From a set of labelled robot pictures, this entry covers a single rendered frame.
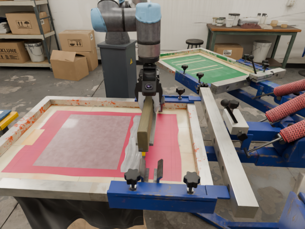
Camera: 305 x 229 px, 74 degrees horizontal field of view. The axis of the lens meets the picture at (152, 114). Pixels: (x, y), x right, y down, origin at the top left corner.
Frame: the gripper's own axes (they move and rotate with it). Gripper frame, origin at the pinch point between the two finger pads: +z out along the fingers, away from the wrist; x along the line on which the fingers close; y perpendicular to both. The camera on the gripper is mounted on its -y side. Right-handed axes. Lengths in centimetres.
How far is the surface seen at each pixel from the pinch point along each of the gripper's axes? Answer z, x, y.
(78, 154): 13.6, 25.8, -10.8
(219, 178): 109, -59, 65
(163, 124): 13.7, -5.6, 10.8
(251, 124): 5.1, -39.3, 0.9
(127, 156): 13.0, 7.2, -11.3
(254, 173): 109, -94, 73
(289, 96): 4, -65, 24
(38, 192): 11.4, 30.1, -29.3
